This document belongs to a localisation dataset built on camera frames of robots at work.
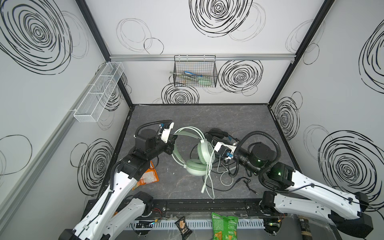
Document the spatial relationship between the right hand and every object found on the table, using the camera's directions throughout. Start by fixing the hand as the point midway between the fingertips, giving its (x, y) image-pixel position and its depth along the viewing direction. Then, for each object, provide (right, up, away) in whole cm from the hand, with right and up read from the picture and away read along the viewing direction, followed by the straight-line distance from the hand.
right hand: (215, 136), depth 59 cm
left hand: (-17, -1, +11) cm, 20 cm away
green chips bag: (+5, -41, +7) cm, 42 cm away
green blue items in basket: (-7, +30, +28) cm, 41 cm away
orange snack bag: (-33, -25, +23) cm, 47 cm away
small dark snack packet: (-15, -42, +9) cm, 46 cm away
